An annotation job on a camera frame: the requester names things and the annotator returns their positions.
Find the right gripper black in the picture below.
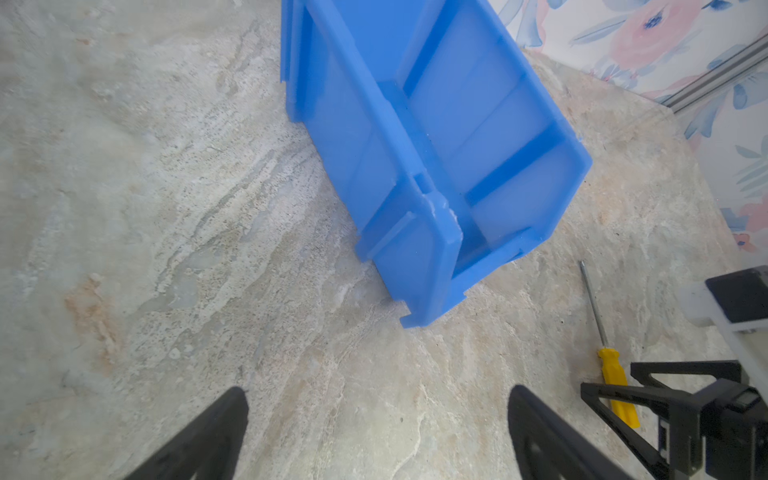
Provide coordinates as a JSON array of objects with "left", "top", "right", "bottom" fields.
[{"left": 581, "top": 266, "right": 767, "bottom": 479}]

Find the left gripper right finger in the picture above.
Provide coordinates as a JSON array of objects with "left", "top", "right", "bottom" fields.
[{"left": 507, "top": 385, "right": 629, "bottom": 479}]

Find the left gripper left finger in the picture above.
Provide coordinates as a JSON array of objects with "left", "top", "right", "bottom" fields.
[{"left": 128, "top": 386, "right": 249, "bottom": 479}]

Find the yellow handled screwdriver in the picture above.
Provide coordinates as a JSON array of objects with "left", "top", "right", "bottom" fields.
[{"left": 578, "top": 260, "right": 640, "bottom": 429}]

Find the blue plastic storage bin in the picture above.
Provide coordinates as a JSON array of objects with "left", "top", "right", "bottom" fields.
[{"left": 280, "top": 0, "right": 592, "bottom": 328}]

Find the right corner aluminium post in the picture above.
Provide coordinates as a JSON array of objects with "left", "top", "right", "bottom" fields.
[{"left": 662, "top": 36, "right": 767, "bottom": 114}]

